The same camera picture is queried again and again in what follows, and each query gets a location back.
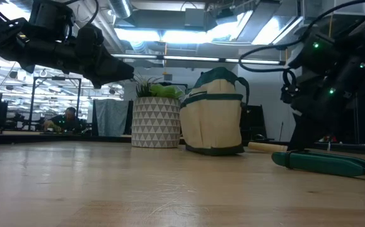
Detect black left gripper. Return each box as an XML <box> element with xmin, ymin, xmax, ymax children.
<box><xmin>17</xmin><ymin>0</ymin><xmax>136</xmax><ymax>90</ymax></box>

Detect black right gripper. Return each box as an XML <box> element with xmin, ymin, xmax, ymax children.
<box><xmin>287</xmin><ymin>90</ymin><xmax>344</xmax><ymax>152</ymax></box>

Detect pruning shears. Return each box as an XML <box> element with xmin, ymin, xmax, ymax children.
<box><xmin>270</xmin><ymin>150</ymin><xmax>365</xmax><ymax>178</ymax></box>

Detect wooden handled garden trowel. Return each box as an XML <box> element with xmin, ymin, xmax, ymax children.
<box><xmin>247</xmin><ymin>141</ymin><xmax>289</xmax><ymax>154</ymax></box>

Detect beige green gardening bag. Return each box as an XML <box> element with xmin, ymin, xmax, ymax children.
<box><xmin>179</xmin><ymin>66</ymin><xmax>250</xmax><ymax>156</ymax></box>

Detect grey fabric partition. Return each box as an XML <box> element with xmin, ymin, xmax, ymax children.
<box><xmin>91</xmin><ymin>98</ymin><xmax>130</xmax><ymax>137</ymax></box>

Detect green artificial succulent plant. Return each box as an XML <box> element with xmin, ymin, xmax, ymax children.
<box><xmin>133</xmin><ymin>74</ymin><xmax>185</xmax><ymax>100</ymax></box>

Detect white triangle patterned plant pot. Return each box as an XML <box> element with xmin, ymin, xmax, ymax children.
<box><xmin>130</xmin><ymin>96</ymin><xmax>182</xmax><ymax>149</ymax></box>

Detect person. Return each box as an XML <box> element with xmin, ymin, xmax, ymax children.
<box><xmin>42</xmin><ymin>107</ymin><xmax>88</xmax><ymax>134</ymax></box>

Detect long ceiling light fixture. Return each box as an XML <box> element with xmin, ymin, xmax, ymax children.
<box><xmin>110</xmin><ymin>53</ymin><xmax>286</xmax><ymax>66</ymax></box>

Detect black metal rack frame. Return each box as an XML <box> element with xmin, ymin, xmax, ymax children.
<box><xmin>28</xmin><ymin>76</ymin><xmax>83</xmax><ymax>132</ymax></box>

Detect silver ventilation duct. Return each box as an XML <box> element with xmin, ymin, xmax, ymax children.
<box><xmin>107</xmin><ymin>0</ymin><xmax>133</xmax><ymax>19</ymax></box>

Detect black aluminium table frame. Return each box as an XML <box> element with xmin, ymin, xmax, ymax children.
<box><xmin>0</xmin><ymin>131</ymin><xmax>365</xmax><ymax>156</ymax></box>

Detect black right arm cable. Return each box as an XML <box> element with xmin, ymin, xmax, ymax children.
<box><xmin>238</xmin><ymin>0</ymin><xmax>365</xmax><ymax>74</ymax></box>

